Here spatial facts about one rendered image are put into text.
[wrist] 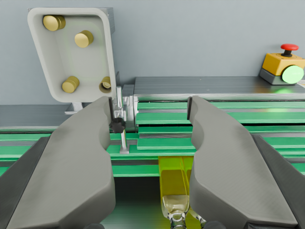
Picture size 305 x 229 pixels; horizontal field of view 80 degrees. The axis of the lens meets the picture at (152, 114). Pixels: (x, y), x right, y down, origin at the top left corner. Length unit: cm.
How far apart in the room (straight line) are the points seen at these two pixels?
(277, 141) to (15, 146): 65
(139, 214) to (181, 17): 52
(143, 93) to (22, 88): 40
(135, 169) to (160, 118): 18
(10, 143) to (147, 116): 37
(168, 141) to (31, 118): 40
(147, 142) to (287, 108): 34
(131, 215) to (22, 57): 53
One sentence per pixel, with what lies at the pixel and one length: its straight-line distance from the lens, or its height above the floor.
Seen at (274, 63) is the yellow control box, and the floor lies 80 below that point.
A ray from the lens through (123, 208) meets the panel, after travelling 56.
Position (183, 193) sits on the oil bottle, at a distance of 40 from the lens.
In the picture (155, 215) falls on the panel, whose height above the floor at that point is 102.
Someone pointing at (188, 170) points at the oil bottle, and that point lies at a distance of 44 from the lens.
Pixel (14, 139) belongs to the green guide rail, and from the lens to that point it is 60.
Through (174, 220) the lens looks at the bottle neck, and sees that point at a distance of 39.
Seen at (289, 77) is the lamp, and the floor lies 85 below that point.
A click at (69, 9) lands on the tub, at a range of 47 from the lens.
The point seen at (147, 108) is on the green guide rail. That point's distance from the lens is 44.
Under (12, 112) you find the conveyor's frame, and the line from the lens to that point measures 70.
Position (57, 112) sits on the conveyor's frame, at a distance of 63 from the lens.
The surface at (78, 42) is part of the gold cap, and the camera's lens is 51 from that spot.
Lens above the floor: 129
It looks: 58 degrees down
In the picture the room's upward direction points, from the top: 178 degrees clockwise
